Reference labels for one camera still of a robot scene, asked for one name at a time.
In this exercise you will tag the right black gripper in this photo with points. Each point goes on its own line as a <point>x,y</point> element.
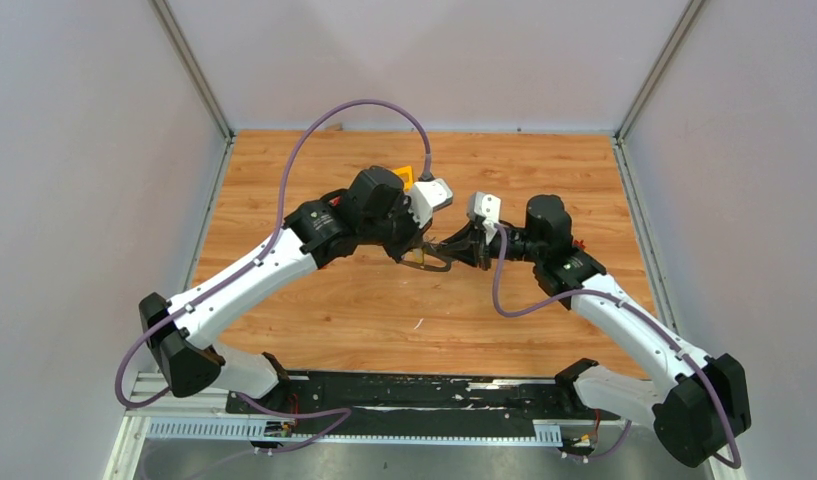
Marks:
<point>469,246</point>

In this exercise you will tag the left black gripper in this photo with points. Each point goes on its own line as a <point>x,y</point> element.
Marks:
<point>416,236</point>

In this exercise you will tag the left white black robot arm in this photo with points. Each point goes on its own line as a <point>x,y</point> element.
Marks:
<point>376,209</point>

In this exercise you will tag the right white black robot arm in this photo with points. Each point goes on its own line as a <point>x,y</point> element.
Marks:
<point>695,403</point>

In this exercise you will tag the yellow triangular plastic piece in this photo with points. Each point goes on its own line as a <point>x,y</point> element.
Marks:
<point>406,175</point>

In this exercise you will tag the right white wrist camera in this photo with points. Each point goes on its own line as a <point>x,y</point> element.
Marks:
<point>483,211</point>

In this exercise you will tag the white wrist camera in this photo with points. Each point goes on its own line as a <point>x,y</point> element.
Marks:
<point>428,197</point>
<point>483,211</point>

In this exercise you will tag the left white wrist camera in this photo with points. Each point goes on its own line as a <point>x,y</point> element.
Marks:
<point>428,197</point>

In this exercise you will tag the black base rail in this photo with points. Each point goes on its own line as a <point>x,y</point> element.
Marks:
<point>409,405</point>

